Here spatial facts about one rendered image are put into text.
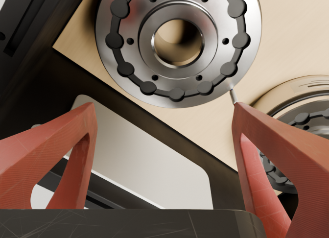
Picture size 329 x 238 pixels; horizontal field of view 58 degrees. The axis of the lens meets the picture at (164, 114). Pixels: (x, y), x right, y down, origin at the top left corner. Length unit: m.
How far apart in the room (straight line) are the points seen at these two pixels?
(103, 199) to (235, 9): 0.13
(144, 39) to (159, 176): 0.09
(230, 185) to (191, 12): 0.16
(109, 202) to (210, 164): 0.13
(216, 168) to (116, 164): 0.12
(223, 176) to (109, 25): 0.17
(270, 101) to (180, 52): 0.08
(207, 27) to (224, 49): 0.02
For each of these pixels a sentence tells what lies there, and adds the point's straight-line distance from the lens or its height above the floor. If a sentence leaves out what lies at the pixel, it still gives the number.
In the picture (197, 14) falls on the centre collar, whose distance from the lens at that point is 0.18.
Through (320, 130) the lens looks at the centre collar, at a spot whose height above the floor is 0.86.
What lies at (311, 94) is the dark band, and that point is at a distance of 0.23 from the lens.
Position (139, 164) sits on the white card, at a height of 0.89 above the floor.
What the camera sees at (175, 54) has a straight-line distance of 0.20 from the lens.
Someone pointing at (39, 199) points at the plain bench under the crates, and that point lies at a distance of 0.59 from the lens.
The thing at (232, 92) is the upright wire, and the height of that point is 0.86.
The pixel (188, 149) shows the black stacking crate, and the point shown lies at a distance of 0.26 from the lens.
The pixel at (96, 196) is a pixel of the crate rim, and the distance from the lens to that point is 0.17.
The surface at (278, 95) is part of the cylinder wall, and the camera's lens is 0.24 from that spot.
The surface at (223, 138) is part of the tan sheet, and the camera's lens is 0.27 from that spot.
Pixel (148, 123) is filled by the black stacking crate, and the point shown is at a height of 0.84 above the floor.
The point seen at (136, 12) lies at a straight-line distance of 0.18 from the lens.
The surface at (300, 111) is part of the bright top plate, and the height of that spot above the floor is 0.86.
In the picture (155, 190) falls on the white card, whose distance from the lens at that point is 0.20.
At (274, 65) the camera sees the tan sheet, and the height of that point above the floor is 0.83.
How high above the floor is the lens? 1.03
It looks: 54 degrees down
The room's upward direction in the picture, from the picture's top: 179 degrees counter-clockwise
